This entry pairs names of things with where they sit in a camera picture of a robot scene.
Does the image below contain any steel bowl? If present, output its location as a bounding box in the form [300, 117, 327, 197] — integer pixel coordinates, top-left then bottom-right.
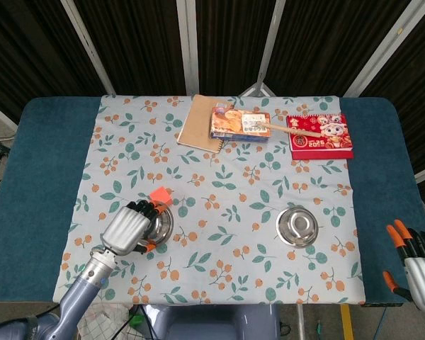
[275, 205, 319, 248]
[147, 205, 174, 246]

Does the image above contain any teal table cover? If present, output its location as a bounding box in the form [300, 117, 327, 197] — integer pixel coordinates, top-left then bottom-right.
[0, 96, 425, 309]

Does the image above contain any red book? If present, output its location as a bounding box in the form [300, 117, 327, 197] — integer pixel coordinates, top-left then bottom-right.
[285, 113, 354, 160]

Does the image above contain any wooden stick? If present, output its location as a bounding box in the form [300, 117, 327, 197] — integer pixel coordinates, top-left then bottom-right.
[261, 122, 323, 140]

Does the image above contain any brown spiral notebook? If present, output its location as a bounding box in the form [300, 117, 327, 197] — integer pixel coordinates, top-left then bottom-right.
[176, 93, 234, 154]

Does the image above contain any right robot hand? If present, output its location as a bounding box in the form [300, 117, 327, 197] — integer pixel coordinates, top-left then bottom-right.
[382, 218, 425, 318]

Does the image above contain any blue orange food box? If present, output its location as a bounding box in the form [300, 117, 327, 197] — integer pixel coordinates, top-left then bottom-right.
[208, 102, 272, 143]

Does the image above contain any grey blue robot torso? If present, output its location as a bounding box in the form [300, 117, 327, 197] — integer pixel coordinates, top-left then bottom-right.
[141, 303, 281, 340]

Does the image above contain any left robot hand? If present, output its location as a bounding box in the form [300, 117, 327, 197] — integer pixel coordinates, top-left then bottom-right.
[101, 200, 164, 256]

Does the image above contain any orange cube block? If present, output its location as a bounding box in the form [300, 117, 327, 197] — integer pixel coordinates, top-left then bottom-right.
[149, 187, 174, 207]

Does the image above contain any floral fruit print tablecloth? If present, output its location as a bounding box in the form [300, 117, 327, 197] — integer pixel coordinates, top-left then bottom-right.
[52, 93, 366, 306]

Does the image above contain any white checkered cloth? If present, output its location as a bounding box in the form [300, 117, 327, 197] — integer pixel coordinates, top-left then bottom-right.
[76, 302, 145, 340]

